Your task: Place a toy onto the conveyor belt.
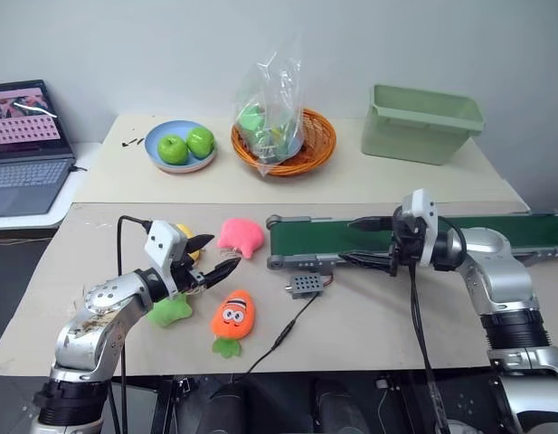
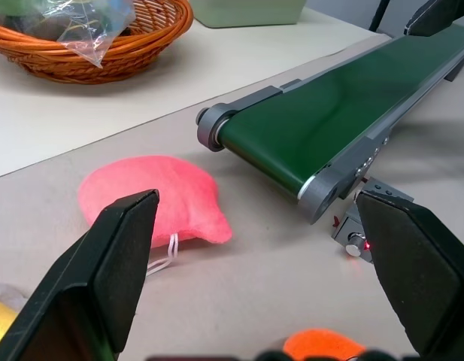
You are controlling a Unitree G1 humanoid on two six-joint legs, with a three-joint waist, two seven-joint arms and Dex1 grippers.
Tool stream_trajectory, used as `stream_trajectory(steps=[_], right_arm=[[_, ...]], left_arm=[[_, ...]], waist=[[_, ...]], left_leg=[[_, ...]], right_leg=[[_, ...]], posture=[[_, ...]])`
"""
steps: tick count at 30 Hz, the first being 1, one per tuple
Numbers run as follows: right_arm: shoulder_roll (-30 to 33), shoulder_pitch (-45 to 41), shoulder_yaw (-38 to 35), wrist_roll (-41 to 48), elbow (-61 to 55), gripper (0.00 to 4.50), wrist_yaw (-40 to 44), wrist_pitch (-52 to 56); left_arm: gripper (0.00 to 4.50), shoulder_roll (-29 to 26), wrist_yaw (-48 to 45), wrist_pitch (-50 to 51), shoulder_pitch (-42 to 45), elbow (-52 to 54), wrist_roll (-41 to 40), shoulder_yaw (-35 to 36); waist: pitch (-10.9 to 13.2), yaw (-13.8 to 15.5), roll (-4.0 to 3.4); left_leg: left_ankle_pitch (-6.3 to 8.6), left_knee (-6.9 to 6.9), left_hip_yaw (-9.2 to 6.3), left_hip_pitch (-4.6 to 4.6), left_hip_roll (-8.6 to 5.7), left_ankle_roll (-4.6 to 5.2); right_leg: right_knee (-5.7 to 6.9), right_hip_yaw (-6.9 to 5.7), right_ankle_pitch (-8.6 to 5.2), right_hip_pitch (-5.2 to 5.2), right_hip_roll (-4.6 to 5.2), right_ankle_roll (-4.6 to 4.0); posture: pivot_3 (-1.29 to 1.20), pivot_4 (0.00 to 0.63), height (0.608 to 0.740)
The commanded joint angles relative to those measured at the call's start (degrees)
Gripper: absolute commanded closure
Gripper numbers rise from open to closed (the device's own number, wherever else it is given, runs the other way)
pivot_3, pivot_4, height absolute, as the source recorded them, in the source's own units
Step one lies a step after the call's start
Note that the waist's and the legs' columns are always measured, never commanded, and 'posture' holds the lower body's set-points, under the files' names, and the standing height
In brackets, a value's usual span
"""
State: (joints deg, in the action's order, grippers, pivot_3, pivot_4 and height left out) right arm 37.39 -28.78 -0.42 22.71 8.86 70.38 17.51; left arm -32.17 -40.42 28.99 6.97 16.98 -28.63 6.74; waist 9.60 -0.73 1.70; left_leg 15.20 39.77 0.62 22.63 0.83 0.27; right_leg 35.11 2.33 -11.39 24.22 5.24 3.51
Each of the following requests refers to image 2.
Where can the orange wicker basket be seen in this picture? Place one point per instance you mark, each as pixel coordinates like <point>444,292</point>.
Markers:
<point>141,52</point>

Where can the black upright post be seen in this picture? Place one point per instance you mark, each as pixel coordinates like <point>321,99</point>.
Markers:
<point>380,13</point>

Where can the pink plush toy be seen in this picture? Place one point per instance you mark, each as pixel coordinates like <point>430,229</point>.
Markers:
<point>160,176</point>

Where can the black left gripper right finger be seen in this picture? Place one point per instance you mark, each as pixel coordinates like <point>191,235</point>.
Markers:
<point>423,270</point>

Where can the orange plush toy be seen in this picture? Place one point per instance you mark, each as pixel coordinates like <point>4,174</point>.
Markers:
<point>318,342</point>

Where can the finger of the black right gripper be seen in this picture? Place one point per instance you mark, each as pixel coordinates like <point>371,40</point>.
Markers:
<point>438,17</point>

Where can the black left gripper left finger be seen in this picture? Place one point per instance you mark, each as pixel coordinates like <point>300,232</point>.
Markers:
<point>77,282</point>

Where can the clear plastic bag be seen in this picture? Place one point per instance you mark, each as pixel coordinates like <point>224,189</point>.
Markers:
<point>92,22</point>

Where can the grey metal block with knob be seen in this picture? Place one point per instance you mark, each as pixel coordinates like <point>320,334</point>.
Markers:
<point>352,233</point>

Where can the pale green plastic container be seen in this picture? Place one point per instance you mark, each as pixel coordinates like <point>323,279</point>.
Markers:
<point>250,13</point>

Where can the green conveyor belt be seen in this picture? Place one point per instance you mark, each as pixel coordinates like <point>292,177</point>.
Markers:
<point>329,113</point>

